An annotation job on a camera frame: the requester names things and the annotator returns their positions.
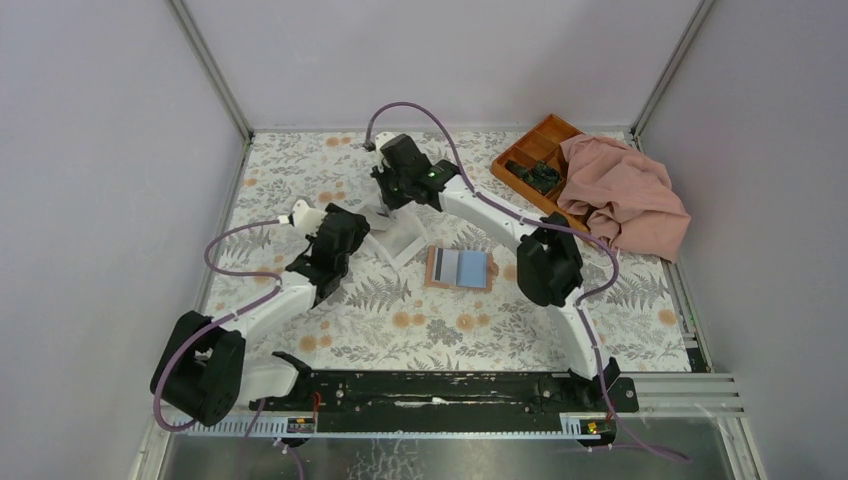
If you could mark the dark green items in tray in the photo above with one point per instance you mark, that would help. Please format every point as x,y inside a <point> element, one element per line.
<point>541,177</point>

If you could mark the tan leather card holder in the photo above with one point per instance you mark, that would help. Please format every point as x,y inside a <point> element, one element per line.
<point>476,271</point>

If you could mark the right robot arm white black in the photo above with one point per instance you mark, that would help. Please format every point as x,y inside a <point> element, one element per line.
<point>548,260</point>

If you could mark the pink cloth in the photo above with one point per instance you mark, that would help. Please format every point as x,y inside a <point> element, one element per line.
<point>625,198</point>

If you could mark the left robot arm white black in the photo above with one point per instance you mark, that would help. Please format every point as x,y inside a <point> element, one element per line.
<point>199,378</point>

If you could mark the white plastic card box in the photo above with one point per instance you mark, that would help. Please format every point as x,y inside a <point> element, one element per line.
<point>397,236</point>

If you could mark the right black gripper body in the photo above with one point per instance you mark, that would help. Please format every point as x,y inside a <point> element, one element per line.
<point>392,188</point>

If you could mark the orange wooden tray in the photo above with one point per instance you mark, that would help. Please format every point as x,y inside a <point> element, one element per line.
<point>540,145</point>

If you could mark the floral table mat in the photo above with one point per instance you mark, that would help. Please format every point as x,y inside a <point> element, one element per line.
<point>382,318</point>

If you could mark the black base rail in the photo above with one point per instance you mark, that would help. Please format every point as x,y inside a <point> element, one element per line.
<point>433,402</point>

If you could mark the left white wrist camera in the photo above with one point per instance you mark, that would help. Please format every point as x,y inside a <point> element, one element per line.
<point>304,218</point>

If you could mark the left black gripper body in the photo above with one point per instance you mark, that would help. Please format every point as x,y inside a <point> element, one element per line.
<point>360,231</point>

